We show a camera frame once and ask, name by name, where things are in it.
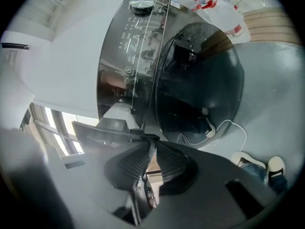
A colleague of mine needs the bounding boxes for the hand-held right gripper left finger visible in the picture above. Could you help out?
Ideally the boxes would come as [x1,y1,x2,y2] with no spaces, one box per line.
[104,141,155,193]

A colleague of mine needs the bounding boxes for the black window frame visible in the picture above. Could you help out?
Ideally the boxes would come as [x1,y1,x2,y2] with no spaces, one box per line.
[20,103,84,157]

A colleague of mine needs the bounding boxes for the silver control knob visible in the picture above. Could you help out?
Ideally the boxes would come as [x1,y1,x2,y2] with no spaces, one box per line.
[129,0,155,14]

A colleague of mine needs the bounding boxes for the white black sneaker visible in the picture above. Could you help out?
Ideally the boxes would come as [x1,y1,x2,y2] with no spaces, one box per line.
[230,151,266,170]
[266,156,285,178]

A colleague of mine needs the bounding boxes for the black square table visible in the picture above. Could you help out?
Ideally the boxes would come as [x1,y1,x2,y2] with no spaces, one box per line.
[96,0,245,150]

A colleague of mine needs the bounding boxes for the white power cable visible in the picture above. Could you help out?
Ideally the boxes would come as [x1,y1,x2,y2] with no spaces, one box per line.
[177,119,248,152]

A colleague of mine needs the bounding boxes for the round glass washer door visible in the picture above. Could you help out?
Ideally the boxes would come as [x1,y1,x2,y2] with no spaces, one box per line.
[154,21,245,143]

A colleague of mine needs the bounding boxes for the slatted wooden floor board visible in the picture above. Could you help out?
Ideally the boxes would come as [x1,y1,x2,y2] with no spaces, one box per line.
[242,7,301,45]

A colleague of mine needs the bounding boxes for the person's blue jeans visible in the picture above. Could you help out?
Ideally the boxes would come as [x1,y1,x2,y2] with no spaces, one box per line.
[239,162,288,195]

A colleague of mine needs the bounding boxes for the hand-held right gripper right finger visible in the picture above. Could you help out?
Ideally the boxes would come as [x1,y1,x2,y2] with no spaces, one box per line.
[156,142,199,196]

